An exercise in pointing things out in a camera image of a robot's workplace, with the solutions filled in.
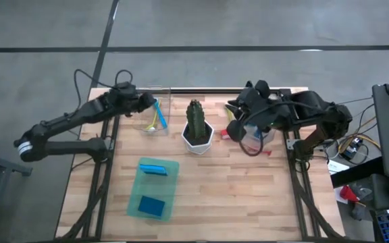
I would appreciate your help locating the blue kitchen sponge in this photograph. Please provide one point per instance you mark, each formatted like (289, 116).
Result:
(152, 168)
(151, 206)

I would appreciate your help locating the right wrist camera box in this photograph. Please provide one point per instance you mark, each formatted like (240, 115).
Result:
(263, 88)

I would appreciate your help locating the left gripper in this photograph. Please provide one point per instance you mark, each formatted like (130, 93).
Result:
(128, 104)

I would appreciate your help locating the white hexagonal plant pot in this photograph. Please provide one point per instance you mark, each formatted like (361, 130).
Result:
(198, 146)

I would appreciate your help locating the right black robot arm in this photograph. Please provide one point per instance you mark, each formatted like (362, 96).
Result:
(316, 108)

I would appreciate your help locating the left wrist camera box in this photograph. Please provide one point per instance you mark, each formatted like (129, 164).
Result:
(125, 88)

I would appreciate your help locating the black inner plant pot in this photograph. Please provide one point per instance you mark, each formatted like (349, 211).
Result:
(187, 137)

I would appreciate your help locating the blue dish soap bottle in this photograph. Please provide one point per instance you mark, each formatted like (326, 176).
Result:
(258, 132)

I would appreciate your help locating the green cactus plant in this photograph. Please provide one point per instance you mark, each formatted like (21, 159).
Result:
(196, 118)

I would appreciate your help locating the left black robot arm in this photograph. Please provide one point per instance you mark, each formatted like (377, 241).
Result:
(66, 118)

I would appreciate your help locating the small red object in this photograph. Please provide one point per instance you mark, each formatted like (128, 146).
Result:
(348, 193)

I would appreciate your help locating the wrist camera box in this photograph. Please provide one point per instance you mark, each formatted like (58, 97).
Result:
(263, 88)
(125, 88)

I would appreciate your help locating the grey metal corner bracket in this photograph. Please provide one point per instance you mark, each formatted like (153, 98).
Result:
(291, 143)

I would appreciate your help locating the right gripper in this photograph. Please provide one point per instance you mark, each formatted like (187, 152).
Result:
(260, 109)

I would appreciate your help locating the teal translucent plastic tray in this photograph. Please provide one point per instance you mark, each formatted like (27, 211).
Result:
(154, 189)

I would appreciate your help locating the white paper sheet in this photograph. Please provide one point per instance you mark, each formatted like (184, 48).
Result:
(338, 166)

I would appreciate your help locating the black table frame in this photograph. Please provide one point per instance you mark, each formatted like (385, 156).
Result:
(198, 90)

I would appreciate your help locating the small electronics box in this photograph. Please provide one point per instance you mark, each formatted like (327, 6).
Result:
(351, 148)

